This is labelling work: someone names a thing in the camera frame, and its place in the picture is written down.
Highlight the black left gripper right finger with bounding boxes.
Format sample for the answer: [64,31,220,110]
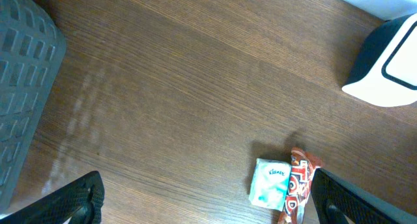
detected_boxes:
[311,169,416,224]

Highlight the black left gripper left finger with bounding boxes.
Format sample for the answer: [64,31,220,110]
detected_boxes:
[1,171,105,224]

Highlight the grey plastic mesh basket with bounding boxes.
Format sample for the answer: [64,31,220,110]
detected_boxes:
[1,0,66,211]

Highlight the red snack packet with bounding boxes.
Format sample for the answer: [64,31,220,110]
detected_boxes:
[278,147,323,224]

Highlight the small teal tissue pack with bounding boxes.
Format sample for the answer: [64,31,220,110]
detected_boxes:
[249,158,291,211]

